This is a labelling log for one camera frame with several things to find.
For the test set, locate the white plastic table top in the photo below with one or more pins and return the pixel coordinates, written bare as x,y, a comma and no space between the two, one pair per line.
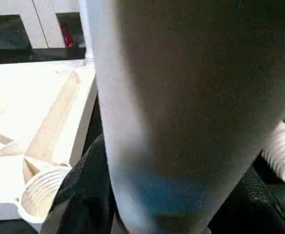
30,122

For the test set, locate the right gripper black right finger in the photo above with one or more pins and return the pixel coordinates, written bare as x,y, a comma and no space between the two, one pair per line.
259,209

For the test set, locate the white cabinet with glass doors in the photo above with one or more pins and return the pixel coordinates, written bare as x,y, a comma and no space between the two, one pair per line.
35,19

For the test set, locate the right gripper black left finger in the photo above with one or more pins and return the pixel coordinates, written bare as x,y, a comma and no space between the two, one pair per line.
84,200

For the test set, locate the black work mat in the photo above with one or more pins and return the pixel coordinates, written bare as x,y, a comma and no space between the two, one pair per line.
91,131

